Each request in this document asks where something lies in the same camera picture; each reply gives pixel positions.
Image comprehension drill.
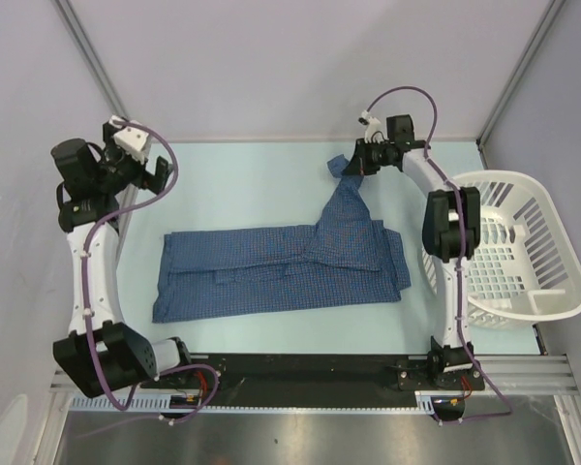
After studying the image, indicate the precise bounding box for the white plastic laundry basket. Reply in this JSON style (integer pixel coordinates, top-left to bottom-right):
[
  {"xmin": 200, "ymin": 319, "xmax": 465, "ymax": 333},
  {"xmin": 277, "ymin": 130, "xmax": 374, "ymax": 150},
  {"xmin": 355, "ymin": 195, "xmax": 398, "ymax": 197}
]
[{"xmin": 422, "ymin": 169, "xmax": 581, "ymax": 331}]

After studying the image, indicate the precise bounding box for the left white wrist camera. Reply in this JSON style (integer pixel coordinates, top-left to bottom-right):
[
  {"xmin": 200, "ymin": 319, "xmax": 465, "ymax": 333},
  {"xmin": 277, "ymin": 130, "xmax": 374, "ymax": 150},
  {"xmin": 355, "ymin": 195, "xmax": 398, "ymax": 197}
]
[{"xmin": 108, "ymin": 115, "xmax": 151, "ymax": 166}]

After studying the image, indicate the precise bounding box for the right aluminium frame post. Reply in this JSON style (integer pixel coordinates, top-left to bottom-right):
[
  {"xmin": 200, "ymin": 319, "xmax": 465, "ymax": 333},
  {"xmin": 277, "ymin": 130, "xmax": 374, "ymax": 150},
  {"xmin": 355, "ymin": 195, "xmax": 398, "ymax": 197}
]
[{"xmin": 475, "ymin": 0, "xmax": 566, "ymax": 151}]

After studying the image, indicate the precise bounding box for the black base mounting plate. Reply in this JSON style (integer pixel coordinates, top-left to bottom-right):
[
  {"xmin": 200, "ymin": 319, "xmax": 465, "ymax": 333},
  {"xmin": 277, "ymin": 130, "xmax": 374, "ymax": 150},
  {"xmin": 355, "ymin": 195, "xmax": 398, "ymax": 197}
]
[{"xmin": 159, "ymin": 352, "xmax": 486, "ymax": 409}]

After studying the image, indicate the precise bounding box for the left aluminium frame post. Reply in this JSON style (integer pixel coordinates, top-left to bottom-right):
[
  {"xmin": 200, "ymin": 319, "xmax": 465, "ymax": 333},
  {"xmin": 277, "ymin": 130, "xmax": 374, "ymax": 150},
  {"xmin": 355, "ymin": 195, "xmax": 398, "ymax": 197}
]
[{"xmin": 52, "ymin": 0, "xmax": 130, "ymax": 116}]

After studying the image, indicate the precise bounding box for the aluminium front rail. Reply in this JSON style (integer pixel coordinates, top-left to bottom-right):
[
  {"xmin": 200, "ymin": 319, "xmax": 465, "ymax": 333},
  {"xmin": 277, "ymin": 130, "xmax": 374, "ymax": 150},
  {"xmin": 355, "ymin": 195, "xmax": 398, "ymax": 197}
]
[{"xmin": 48, "ymin": 353, "xmax": 578, "ymax": 393}]

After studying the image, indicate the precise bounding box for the white slotted cable duct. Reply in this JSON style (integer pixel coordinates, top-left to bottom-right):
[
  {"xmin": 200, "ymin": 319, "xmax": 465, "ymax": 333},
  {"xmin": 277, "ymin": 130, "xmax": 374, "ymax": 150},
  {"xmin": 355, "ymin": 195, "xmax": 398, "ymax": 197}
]
[{"xmin": 69, "ymin": 391, "xmax": 462, "ymax": 416}]

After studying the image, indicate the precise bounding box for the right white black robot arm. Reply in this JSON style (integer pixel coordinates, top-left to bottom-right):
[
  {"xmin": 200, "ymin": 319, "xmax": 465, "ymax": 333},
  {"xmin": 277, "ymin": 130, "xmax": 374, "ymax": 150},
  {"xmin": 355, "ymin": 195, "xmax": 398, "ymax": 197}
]
[{"xmin": 344, "ymin": 110, "xmax": 481, "ymax": 389}]

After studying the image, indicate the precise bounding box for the blue checkered long sleeve shirt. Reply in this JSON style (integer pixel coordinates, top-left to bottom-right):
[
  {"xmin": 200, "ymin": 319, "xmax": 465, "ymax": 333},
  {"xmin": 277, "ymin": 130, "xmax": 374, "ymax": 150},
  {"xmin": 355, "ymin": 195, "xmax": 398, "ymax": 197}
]
[{"xmin": 152, "ymin": 155, "xmax": 412, "ymax": 324}]

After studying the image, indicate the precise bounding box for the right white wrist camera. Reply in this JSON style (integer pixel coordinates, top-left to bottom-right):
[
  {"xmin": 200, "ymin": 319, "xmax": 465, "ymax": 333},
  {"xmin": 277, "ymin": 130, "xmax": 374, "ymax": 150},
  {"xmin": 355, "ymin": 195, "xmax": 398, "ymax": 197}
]
[{"xmin": 358, "ymin": 110, "xmax": 385, "ymax": 143}]

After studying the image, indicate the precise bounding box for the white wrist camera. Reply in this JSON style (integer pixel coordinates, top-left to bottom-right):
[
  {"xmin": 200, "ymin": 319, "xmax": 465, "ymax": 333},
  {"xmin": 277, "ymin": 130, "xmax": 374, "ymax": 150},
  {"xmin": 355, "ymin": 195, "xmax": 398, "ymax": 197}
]
[
  {"xmin": 108, "ymin": 115, "xmax": 151, "ymax": 166},
  {"xmin": 358, "ymin": 110, "xmax": 385, "ymax": 143}
]

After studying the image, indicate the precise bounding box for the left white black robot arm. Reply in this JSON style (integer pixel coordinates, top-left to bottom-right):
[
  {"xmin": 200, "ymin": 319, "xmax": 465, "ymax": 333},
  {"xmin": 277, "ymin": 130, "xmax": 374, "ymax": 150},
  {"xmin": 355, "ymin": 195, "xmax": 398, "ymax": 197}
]
[{"xmin": 50, "ymin": 115, "xmax": 195, "ymax": 411}]

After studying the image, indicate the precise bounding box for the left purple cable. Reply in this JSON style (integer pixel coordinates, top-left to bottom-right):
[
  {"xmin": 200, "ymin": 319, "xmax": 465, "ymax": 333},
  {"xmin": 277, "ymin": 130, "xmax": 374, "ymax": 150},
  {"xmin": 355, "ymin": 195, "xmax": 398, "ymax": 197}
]
[{"xmin": 75, "ymin": 115, "xmax": 222, "ymax": 440}]

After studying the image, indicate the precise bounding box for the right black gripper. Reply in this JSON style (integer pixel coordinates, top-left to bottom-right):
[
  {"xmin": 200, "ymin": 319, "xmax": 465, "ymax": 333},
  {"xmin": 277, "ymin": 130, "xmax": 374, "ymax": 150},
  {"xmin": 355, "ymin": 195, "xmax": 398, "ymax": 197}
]
[{"xmin": 342, "ymin": 138, "xmax": 393, "ymax": 177}]

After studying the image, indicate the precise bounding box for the aluminium frame post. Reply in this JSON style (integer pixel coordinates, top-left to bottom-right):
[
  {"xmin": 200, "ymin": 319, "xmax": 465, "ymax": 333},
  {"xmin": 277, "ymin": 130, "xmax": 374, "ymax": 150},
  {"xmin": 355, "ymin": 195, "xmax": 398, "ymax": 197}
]
[
  {"xmin": 475, "ymin": 0, "xmax": 566, "ymax": 151},
  {"xmin": 52, "ymin": 0, "xmax": 130, "ymax": 116}
]

